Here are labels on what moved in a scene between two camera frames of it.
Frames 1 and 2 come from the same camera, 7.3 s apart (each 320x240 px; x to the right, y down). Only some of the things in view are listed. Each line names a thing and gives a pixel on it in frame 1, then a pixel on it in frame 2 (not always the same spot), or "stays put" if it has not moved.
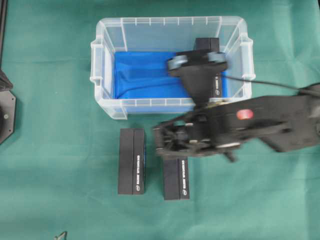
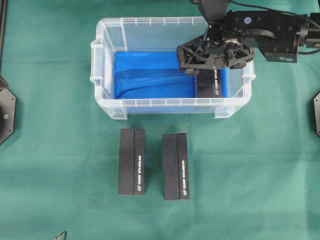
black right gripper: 212,131 to 206,51
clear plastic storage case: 129,61 stays put
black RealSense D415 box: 131,161 stays put
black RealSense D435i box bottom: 176,178 stays put
